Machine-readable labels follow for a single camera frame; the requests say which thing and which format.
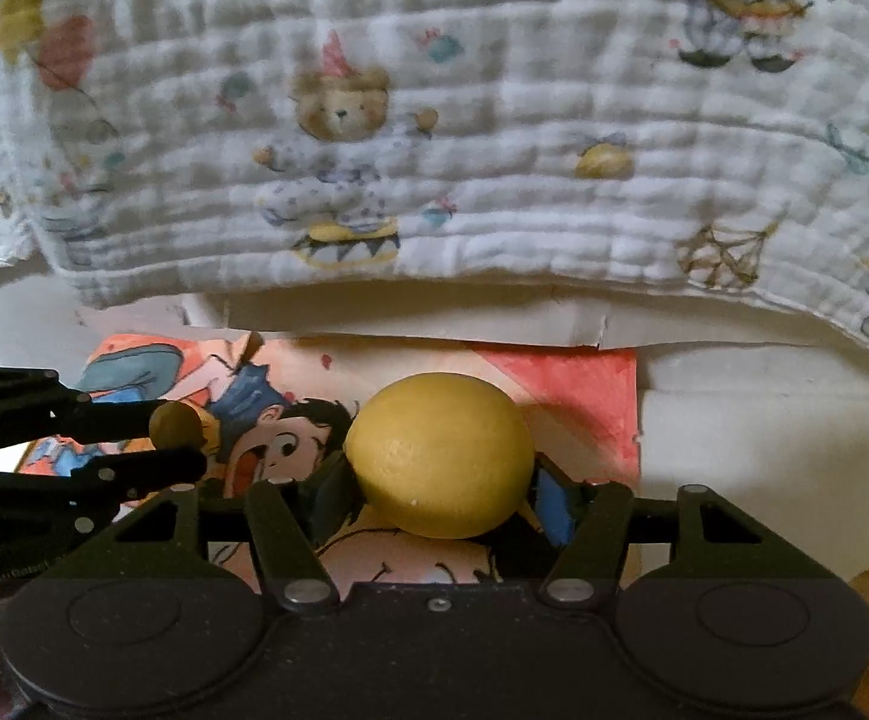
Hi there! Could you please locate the cartoon boy drawing sheet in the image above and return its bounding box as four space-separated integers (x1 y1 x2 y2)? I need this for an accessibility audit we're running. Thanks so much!
14 330 643 595

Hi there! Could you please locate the small brown fruit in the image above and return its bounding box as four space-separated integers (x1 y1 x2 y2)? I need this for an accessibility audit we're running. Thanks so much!
148 401 223 455

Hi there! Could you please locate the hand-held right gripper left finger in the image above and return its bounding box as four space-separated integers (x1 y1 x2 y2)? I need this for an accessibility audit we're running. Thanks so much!
89 457 364 612

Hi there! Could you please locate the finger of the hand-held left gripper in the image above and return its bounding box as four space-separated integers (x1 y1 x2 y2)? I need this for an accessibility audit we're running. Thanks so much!
0 366 173 445
0 446 208 522

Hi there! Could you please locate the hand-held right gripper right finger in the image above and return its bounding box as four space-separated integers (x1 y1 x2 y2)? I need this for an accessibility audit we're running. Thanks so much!
528 454 784 608

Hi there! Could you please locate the yellow lemon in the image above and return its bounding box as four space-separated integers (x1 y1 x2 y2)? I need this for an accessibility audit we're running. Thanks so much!
344 373 537 539

